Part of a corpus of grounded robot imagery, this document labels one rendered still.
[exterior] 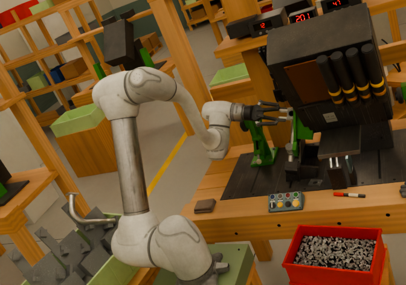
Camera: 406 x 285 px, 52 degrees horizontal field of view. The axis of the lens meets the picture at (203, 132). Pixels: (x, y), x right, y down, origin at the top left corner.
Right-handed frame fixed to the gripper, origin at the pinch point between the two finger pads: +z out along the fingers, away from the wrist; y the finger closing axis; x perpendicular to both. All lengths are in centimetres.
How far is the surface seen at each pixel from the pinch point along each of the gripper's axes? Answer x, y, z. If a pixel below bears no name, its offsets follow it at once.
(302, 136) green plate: -3.5, -10.6, 8.3
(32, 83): 373, 147, -516
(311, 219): -2.0, -46.2, 15.2
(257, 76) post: 13.2, 23.7, -19.6
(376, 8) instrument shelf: -21, 41, 35
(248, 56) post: 5.2, 31.6, -23.4
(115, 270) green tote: -11, -81, -68
